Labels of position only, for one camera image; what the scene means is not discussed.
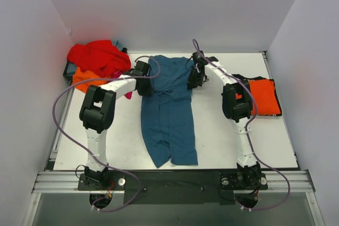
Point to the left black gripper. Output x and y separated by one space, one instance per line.
144 88

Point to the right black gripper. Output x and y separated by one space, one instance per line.
193 81

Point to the teal blue t shirt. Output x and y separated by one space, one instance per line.
167 124

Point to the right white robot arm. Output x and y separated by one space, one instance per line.
237 106

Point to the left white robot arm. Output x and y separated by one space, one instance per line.
97 114

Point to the pink t shirt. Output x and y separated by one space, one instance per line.
118 74

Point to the light blue t shirt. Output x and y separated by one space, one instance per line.
118 45

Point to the red t shirt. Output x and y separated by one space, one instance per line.
100 44

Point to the folded black t shirt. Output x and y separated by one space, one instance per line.
238 77

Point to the orange crumpled t shirt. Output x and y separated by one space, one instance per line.
80 76

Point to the folded orange t shirt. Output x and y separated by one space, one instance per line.
265 96

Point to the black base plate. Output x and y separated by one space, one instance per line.
224 187

